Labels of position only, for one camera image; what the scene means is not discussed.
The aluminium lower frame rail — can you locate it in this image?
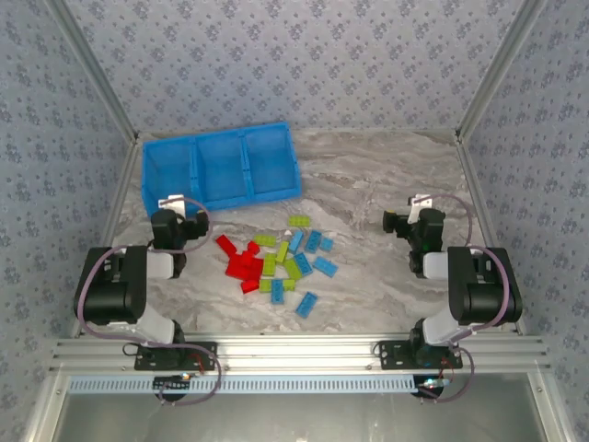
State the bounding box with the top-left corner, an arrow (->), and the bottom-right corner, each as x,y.
526,371 -> 576,442
20,371 -> 70,442

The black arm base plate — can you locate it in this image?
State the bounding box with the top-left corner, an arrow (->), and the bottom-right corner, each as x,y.
133,341 -> 218,372
376,340 -> 464,372

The small black controller board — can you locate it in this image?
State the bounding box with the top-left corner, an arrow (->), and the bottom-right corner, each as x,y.
154,373 -> 192,401
416,376 -> 450,400

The wide aluminium cross rail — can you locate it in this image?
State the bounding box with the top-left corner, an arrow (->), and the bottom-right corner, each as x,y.
50,334 -> 551,375

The aluminium table side rail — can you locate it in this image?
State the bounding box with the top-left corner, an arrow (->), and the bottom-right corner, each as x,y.
455,135 -> 528,335
68,135 -> 142,340

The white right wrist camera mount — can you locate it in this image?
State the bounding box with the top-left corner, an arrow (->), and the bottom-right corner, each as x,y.
410,193 -> 434,217

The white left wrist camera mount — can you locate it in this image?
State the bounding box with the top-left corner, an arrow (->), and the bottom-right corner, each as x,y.
158,194 -> 186,216

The aluminium frame post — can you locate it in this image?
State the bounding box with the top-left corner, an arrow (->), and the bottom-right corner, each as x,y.
45,0 -> 142,145
454,0 -> 549,145

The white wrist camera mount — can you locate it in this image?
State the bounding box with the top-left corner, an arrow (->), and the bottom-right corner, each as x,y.
410,193 -> 434,217
158,194 -> 186,216

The slotted white cable duct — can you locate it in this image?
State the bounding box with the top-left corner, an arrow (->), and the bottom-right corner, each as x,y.
67,375 -> 418,395

